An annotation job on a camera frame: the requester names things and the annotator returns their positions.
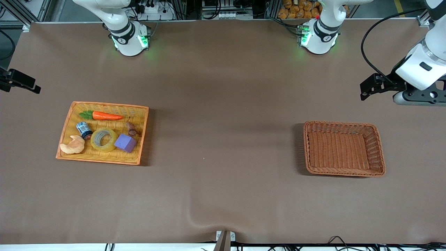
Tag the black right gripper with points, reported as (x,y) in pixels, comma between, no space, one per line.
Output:
(10,79)

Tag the brown toy root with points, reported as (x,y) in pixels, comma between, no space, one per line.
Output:
(131,129)

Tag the toy croissant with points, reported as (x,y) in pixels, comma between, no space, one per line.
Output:
(73,146)

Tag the small jar blue white label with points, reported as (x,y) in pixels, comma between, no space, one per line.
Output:
(83,129)

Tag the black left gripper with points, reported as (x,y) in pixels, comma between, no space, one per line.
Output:
(391,81)

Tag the yellow clear tape roll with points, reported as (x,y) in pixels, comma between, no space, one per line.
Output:
(93,140)

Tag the pile of orange toy breads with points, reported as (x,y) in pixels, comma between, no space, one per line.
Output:
(296,10)

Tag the purple foam cube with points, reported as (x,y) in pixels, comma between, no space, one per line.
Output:
(124,143)

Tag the metal table clamp bracket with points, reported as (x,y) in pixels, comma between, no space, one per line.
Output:
(224,240)

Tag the brown wicker basket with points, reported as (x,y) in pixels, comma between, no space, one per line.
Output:
(341,150)

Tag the white power strip with plugs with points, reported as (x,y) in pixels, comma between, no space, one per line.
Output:
(155,14)

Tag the aluminium frame profile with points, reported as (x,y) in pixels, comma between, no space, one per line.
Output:
(423,21)
(17,12)

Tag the small white socket strip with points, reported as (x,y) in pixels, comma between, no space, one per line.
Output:
(226,15)

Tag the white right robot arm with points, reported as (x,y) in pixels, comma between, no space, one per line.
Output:
(129,42)

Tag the brown table cover sheet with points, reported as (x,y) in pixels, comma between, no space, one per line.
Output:
(223,87)

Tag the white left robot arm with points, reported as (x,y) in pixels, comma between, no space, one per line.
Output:
(322,38)

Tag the orange toy carrot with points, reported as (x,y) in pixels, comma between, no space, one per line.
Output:
(106,115)

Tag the yellow wicker tray orange rim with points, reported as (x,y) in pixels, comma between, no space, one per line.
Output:
(104,157)

